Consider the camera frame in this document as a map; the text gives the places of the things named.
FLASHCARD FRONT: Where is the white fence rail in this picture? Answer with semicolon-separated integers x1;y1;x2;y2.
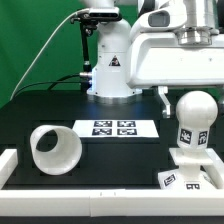
205;148;224;189
0;189;224;217
0;149;18;190

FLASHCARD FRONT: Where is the white camera cable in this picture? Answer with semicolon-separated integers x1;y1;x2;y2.
10;11;84;101

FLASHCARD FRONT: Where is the black depth camera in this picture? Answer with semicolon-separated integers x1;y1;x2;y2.
70;7;122;22

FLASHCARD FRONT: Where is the white marker sheet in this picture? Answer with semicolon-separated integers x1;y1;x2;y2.
73;119;159;138

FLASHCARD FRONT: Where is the white front fence rail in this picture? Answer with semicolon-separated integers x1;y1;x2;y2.
0;189;224;217

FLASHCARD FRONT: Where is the white lamp base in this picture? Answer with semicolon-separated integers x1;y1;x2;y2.
158;148;218;191

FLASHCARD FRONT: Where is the white right fence rail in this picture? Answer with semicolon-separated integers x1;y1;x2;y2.
205;148;224;189

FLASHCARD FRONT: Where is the white lamp shade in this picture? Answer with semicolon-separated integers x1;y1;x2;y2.
30;125;82;175

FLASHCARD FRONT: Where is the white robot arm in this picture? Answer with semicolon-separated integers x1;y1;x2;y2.
81;0;224;103

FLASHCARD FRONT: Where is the black cable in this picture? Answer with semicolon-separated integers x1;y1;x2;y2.
13;73;84;98

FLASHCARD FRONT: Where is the black camera stand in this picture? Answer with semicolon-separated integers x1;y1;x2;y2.
80;22;93;92

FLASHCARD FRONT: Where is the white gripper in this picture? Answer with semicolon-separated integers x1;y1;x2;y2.
126;32;224;118

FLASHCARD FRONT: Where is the white lamp bulb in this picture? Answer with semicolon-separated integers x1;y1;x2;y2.
176;91;218;152

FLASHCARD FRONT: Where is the white left fence rail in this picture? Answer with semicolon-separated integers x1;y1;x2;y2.
0;149;18;190

